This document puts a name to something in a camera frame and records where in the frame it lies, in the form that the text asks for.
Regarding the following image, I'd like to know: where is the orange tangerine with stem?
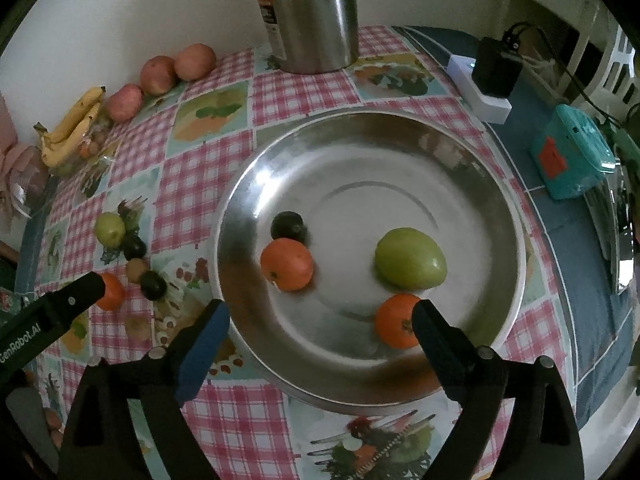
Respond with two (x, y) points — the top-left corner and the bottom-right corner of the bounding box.
(374, 293), (423, 350)

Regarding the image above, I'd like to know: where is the red apple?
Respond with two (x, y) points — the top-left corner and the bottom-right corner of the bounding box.
(174, 43), (217, 82)
(103, 83), (145, 123)
(139, 55), (178, 96)

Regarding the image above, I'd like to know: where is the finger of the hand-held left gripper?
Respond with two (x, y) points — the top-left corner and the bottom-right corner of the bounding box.
(42, 270), (107, 326)

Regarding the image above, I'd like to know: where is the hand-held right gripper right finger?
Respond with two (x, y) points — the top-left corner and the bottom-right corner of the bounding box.
(411, 298), (585, 480)

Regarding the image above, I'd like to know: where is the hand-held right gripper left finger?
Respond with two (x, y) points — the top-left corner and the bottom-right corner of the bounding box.
(58, 298), (231, 480)

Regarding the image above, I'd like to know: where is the stainless steel thermos jug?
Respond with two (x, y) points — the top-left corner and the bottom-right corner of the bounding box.
(252, 0), (368, 75)

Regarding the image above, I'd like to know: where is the clear bag of small produce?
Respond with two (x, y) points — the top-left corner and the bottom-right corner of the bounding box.
(75, 115), (121, 171)

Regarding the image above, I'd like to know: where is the teal plastic box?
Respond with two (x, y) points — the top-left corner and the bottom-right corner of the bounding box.
(530, 104), (617, 200)

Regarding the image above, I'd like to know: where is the black charger adapter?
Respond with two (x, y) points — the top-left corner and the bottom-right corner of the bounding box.
(472, 36), (521, 99)

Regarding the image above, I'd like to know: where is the pink wrapping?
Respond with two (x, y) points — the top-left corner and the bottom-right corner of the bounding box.
(0, 95), (51, 216)

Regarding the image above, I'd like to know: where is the green mango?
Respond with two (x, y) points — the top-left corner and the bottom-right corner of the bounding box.
(375, 227), (447, 290)

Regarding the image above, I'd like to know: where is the blue cloth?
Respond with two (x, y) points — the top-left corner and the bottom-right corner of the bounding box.
(395, 25), (640, 431)

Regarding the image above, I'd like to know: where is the white plastic lattice basket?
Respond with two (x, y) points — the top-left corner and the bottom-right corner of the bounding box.
(607, 25), (640, 111)

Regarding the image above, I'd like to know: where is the white power strip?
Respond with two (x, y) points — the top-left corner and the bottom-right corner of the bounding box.
(446, 53), (512, 124)

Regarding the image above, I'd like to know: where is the round steel plate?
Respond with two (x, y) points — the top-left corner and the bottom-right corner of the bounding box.
(216, 110), (527, 413)

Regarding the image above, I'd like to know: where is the white plastic chair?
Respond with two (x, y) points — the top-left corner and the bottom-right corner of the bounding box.
(502, 0), (601, 106)

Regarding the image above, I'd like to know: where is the dark plum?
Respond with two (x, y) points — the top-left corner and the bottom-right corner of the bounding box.
(122, 234), (147, 260)
(270, 211), (308, 243)
(140, 271), (168, 300)

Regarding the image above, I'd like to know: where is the green guava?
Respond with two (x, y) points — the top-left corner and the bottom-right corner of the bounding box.
(95, 212), (127, 247)

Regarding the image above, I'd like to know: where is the yellow banana bunch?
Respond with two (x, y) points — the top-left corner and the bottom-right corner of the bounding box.
(34, 86), (107, 168)

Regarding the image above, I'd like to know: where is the green tray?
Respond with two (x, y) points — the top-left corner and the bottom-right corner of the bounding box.
(612, 125), (640, 171)

